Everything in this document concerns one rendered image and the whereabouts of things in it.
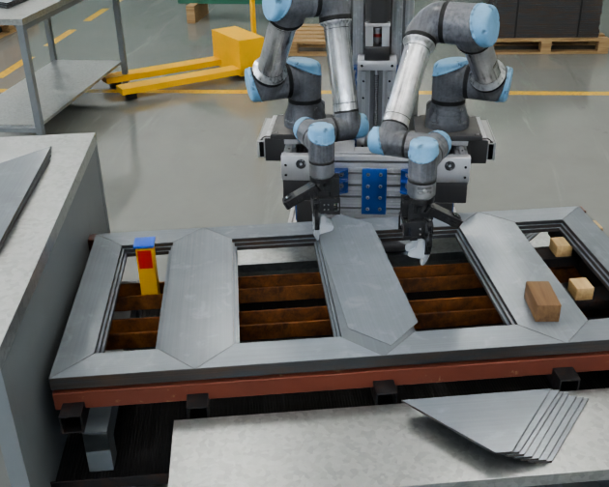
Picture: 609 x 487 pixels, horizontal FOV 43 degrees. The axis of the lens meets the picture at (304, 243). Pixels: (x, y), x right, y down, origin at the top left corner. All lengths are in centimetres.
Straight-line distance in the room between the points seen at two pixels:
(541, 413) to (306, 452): 53
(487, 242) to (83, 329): 119
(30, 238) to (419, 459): 110
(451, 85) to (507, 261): 68
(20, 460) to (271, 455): 53
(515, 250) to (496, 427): 73
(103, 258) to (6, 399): 76
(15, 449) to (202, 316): 56
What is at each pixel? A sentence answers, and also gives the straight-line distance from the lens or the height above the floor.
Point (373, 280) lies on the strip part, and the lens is 216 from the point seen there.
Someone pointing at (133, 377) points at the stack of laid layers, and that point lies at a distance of 187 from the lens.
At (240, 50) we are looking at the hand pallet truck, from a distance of 709.
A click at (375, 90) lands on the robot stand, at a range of 280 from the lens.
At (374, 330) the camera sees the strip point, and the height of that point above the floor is 85.
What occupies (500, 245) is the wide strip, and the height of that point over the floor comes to 85.
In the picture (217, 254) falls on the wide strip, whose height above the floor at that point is 85.
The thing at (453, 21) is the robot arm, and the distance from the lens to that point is 228.
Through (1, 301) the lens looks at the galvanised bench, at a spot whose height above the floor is 105.
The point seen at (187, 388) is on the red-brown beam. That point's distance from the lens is 189.
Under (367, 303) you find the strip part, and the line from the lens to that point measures 206.
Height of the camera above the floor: 194
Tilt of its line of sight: 28 degrees down
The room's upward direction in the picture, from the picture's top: 1 degrees counter-clockwise
